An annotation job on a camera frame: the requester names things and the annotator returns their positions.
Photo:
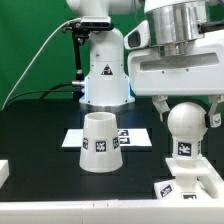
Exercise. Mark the black camera on stand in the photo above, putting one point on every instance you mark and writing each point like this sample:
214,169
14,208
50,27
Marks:
81,29

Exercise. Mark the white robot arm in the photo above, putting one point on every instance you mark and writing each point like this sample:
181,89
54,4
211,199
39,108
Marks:
156,48

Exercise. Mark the white lamp bulb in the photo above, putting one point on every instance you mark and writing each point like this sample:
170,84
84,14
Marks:
186,123

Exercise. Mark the white L-shaped fence wall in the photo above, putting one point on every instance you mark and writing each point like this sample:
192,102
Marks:
209,211

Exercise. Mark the white conical lamp shade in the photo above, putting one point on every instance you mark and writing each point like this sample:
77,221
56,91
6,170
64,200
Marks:
100,149

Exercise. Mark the white square lamp base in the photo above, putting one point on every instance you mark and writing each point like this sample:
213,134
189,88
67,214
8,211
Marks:
185,184

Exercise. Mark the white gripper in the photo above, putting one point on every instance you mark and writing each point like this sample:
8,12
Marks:
200,71

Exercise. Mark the white marker tag sheet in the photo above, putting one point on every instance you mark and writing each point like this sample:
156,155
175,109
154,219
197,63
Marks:
127,137

